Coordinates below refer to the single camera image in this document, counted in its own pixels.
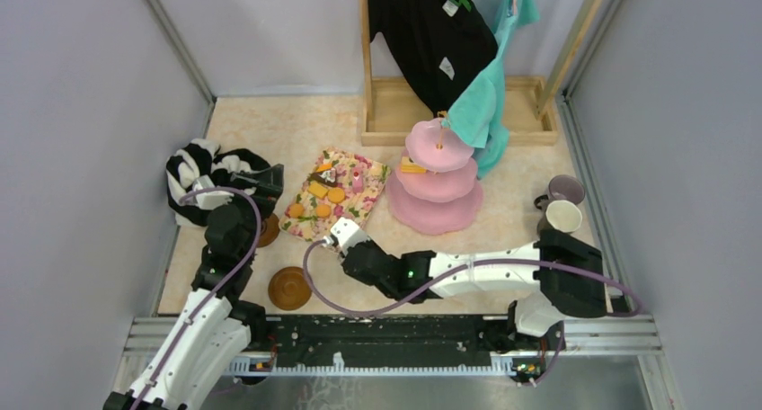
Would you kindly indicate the teal t-shirt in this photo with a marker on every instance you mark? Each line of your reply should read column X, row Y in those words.
column 476, row 115

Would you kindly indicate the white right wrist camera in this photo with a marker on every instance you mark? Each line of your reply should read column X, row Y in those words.
column 345, row 234

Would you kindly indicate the flower shaped biscuit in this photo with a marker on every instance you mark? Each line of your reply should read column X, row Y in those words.
column 295, row 210

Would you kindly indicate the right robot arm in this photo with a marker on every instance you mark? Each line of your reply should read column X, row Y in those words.
column 561, row 275

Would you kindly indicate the black t-shirt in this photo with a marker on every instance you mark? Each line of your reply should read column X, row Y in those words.
column 438, row 47

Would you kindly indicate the rectangular yellow biscuit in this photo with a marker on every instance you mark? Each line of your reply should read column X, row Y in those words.
column 317, row 189

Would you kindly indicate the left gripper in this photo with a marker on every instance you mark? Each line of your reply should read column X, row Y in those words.
column 267, row 183

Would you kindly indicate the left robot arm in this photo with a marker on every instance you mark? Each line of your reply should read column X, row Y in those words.
column 215, row 324

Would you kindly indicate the floral serving tray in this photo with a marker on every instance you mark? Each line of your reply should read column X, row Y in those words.
column 341, row 184

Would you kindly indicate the pink cake slice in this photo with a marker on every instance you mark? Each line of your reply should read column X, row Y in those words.
column 357, row 181

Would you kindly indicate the round smooth biscuit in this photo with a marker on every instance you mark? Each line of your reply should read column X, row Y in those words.
column 323, row 211

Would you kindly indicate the yellow cake slice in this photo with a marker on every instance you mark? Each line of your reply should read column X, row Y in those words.
column 407, row 166

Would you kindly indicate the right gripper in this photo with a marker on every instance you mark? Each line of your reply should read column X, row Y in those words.
column 373, row 244

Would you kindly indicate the grey mug with white interior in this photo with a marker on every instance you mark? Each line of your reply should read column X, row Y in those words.
column 561, row 215

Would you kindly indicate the brown wooden coaster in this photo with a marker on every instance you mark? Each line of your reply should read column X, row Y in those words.
column 288, row 289
column 269, row 230

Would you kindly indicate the purple mug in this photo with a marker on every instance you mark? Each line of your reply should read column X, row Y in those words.
column 561, row 187

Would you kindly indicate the chocolate cake slice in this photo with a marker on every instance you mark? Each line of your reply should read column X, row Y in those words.
column 326, row 177

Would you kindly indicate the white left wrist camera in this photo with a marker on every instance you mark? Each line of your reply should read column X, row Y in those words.
column 208, row 200

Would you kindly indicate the round ridged biscuit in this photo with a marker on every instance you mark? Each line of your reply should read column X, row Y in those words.
column 336, row 195

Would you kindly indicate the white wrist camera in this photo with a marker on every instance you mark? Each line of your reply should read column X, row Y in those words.
column 208, row 200
column 345, row 234

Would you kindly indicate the pink three-tier cake stand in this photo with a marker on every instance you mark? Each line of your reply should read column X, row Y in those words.
column 447, row 197

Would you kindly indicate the black and white striped cloth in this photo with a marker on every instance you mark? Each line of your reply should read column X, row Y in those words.
column 204, row 157

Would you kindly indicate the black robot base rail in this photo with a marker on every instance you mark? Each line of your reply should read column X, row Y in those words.
column 398, row 346

